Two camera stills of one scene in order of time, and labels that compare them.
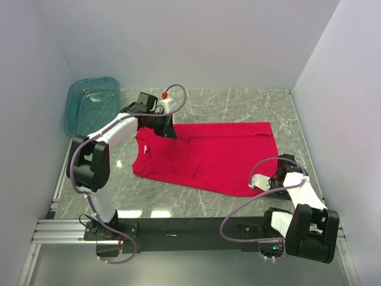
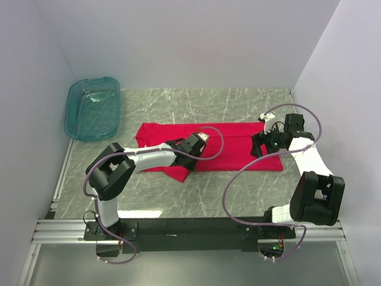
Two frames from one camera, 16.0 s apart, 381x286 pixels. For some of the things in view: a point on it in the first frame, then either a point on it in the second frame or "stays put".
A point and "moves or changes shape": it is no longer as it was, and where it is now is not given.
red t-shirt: (225, 158) moves or changes shape
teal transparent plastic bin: (88, 103) stays put
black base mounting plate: (183, 234) stays put
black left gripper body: (156, 122) → (191, 164)
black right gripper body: (283, 194) → (273, 140)
